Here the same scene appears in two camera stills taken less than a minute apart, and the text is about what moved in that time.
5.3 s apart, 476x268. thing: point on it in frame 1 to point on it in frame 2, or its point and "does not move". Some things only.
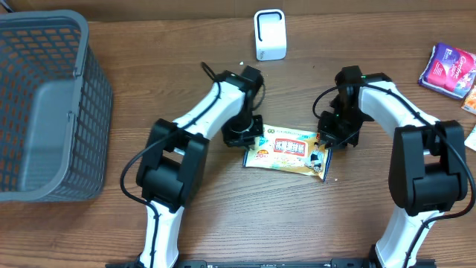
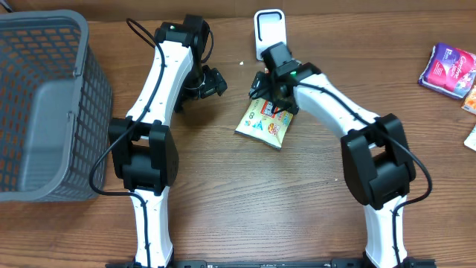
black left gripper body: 243,130 to 202,82
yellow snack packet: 289,150 to 260,123
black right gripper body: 341,126 to 262,89
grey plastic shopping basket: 56,109 does not move
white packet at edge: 471,141 does not move
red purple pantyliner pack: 450,70 does not move
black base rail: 268,263 does not move
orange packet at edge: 469,103 does not move
